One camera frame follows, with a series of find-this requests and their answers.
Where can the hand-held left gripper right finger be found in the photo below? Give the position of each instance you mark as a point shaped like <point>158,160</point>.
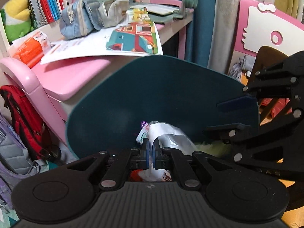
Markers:
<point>156,156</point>

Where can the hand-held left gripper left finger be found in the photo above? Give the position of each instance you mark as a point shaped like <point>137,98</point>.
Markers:
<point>146,156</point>

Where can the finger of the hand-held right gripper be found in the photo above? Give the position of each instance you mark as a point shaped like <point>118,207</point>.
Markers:
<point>261,142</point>
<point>237,103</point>

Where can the white plastic bag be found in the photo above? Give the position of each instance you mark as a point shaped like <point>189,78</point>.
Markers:
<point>171,137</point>

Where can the small printed packet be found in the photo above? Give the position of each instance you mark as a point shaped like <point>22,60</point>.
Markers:
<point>142,133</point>

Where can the white green wrapper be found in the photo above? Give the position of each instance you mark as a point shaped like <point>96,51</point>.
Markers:
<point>213,147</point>

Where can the teal trash bin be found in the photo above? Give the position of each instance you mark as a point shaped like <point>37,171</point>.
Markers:
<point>154,92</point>

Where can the checked cloth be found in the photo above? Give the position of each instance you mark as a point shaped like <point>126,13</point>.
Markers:
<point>237,68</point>

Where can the grey curtain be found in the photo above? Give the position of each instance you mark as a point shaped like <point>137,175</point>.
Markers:
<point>223,28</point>

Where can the pink white chair back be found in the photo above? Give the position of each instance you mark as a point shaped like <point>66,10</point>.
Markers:
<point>261,28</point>

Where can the blue curtain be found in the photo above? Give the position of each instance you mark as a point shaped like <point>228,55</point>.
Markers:
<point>204,28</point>

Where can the pink desk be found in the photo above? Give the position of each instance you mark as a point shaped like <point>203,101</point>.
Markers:
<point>71,76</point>

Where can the large picture board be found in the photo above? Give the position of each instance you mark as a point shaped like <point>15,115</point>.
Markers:
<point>128,38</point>

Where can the green open notebook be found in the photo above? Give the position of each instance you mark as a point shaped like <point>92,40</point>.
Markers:
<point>161,9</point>

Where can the red backpack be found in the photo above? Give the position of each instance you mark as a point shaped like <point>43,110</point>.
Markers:
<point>23,121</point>

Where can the yellow picture book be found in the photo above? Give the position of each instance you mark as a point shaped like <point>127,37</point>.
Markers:
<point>139,15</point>

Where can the purple backpack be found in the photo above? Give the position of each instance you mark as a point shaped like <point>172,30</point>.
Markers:
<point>11,161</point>

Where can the grey pencil case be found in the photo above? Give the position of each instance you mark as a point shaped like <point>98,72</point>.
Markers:
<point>111,11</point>

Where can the blue pencil case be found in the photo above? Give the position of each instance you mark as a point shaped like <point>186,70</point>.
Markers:
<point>76,19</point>

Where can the orange packet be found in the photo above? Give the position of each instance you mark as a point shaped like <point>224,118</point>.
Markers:
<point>28,49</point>

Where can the row of books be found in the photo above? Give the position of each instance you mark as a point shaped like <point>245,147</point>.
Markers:
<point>45,2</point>

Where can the yellow green plush toy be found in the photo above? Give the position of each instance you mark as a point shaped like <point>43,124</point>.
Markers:
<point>16,16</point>

